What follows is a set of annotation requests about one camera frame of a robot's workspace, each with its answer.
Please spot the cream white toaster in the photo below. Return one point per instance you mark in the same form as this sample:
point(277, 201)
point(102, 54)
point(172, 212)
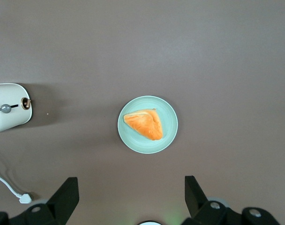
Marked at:
point(9, 122)

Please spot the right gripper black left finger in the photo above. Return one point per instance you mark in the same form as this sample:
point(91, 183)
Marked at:
point(60, 201)

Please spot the grey toaster lever knob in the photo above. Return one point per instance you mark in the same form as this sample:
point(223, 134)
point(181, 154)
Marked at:
point(5, 108)

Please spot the brown table cover mat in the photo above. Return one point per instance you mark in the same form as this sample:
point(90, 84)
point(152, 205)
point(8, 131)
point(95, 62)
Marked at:
point(142, 47)

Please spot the pale green round plate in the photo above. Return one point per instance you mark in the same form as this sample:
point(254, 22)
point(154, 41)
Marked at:
point(166, 112)

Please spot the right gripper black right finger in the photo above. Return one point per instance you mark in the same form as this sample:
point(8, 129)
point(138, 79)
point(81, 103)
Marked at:
point(198, 204)

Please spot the orange triangular bread piece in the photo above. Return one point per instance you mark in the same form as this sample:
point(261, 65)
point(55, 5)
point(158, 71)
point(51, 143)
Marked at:
point(147, 124)

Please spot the bronze toaster dial knob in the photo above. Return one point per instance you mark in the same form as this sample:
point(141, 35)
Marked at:
point(25, 103)

